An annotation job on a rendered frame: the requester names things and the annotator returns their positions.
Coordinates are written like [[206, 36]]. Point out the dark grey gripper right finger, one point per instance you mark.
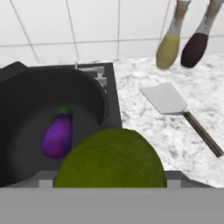
[[177, 179]]

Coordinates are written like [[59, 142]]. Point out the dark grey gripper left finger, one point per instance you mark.
[[43, 178]]

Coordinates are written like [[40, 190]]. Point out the green lime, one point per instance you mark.
[[110, 159]]

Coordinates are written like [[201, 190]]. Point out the purple eggplant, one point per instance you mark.
[[57, 137]]

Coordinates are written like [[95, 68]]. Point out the black pot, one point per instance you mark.
[[32, 116]]

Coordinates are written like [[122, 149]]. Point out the black hob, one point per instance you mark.
[[109, 96]]

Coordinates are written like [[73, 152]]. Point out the yellow oil bottle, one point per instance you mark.
[[169, 48]]

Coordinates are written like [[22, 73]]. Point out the dark brown vinegar bottle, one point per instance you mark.
[[196, 48]]

